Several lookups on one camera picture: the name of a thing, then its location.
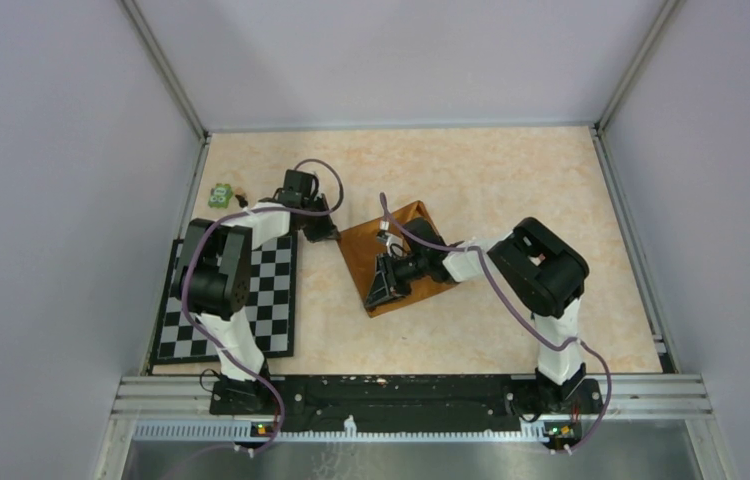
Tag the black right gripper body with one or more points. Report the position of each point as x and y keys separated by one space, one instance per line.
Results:
x=399 y=273

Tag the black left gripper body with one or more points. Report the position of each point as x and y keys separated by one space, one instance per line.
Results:
x=318 y=227

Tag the brown satin napkin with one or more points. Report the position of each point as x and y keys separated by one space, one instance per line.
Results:
x=359 y=248

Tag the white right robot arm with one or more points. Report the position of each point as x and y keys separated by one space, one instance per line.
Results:
x=543 y=271

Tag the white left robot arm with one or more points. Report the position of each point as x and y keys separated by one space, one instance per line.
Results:
x=213 y=277

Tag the small wooden black-tipped piece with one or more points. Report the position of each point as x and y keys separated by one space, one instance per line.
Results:
x=241 y=198

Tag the green toy block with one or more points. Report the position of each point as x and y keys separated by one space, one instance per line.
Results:
x=220 y=196

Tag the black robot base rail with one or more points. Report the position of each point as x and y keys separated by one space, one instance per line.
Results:
x=398 y=404

